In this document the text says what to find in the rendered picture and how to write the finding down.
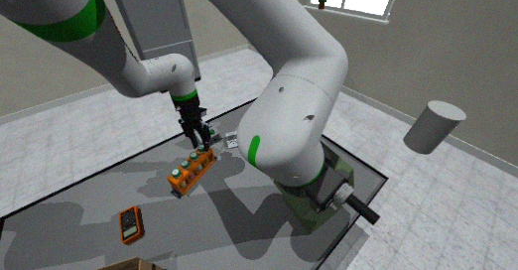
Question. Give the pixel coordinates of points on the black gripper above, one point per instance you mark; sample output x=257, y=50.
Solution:
x=194, y=122

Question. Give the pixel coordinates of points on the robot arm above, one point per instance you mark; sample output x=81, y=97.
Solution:
x=279, y=133

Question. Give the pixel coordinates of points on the orange handheld multimeter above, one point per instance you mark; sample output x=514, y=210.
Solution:
x=130, y=225

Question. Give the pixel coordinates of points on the white button panel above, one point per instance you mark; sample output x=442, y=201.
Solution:
x=213, y=133

